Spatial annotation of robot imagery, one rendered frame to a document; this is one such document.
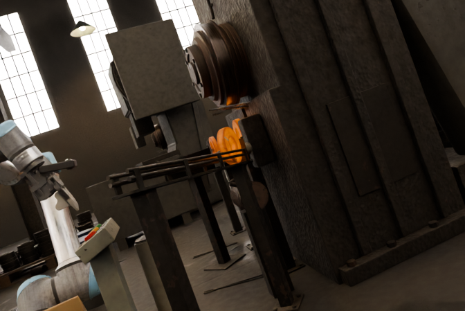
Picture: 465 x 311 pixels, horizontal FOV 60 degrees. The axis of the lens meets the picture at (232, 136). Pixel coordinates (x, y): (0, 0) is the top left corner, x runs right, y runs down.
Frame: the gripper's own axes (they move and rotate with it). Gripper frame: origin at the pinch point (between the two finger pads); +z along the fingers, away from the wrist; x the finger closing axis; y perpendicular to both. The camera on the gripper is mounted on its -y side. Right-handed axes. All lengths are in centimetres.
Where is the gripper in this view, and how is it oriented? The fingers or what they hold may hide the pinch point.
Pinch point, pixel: (77, 206)
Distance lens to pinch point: 149.2
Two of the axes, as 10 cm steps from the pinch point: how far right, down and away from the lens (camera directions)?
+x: 2.1, -0.9, -9.7
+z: 6.4, 7.7, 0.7
